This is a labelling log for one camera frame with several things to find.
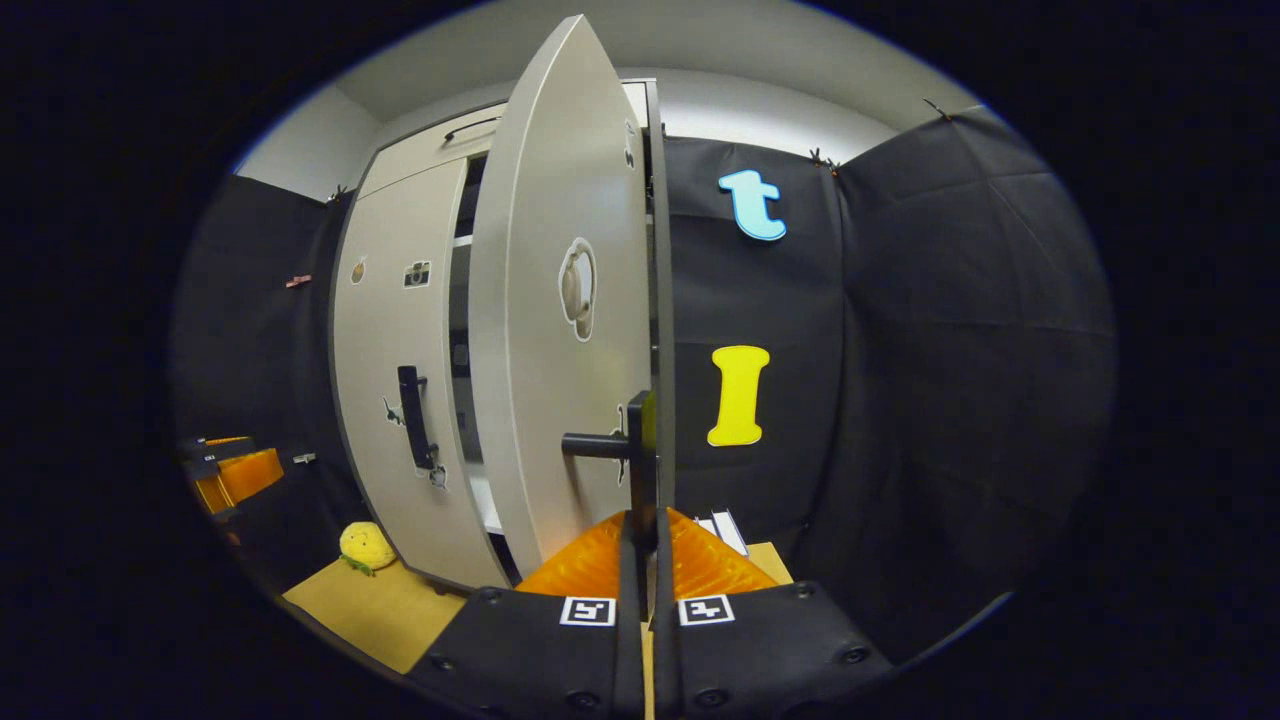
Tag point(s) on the beige double-door shoe cabinet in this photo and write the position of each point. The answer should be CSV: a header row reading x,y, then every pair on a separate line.
x,y
662,300

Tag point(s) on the headphone sticker beige cabinet door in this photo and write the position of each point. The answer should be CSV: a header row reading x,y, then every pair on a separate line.
x,y
540,380

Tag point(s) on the white printed box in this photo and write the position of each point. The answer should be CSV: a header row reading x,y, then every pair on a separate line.
x,y
728,530

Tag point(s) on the camera sticker beige cabinet door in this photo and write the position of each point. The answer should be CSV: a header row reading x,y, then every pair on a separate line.
x,y
390,320

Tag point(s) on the black backdrop cloth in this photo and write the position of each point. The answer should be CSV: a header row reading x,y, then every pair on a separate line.
x,y
950,350

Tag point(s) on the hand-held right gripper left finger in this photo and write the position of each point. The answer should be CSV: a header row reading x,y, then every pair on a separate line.
x,y
630,640

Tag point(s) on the yellow plush toy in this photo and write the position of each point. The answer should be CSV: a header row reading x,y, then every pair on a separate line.
x,y
366,546

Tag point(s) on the beige cabinet drawer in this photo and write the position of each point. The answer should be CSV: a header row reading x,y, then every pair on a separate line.
x,y
420,150

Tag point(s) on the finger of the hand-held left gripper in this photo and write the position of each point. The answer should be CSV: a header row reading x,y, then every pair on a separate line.
x,y
245,475
210,452

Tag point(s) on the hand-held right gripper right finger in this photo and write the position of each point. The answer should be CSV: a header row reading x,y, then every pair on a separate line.
x,y
665,640

